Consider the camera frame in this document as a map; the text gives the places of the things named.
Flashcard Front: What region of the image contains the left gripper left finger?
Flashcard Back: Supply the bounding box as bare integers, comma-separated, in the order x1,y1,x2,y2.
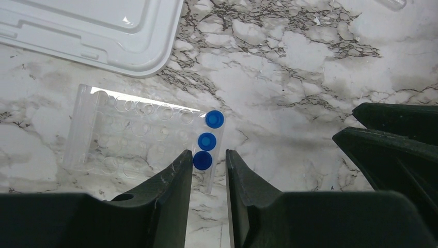
1,150,193,247

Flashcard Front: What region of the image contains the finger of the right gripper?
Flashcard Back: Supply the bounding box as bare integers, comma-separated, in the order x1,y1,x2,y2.
332,127,437,236
352,103,437,146

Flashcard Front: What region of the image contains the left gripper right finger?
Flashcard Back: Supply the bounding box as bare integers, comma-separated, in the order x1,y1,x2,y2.
226,150,436,247

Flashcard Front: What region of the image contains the blue-capped test tube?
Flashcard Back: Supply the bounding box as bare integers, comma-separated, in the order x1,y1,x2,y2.
376,0,407,11
205,110,225,129
193,150,213,171
197,132,217,151

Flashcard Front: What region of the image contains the white plastic bin lid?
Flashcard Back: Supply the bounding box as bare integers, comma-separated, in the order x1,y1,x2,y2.
1,1,184,78

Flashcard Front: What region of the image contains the clear acrylic test tube rack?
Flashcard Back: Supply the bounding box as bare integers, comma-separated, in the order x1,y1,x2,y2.
63,84,226,193

